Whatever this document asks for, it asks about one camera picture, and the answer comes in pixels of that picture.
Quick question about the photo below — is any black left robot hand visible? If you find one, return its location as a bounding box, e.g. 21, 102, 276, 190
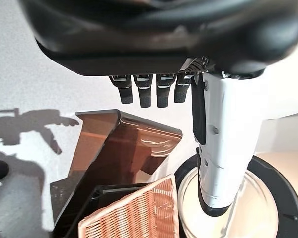
17, 0, 298, 217

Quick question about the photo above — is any wicker laundry basket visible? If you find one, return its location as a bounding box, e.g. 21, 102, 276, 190
78, 173, 181, 238

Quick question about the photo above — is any brown acrylic stand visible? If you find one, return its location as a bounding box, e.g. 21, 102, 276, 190
49, 109, 183, 225

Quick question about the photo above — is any white counter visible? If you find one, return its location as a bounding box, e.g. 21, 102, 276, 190
255, 110, 298, 179

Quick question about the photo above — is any round glass washer door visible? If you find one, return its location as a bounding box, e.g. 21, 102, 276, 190
175, 152, 298, 238

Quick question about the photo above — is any black angular frame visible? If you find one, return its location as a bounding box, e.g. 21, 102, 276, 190
66, 182, 152, 238

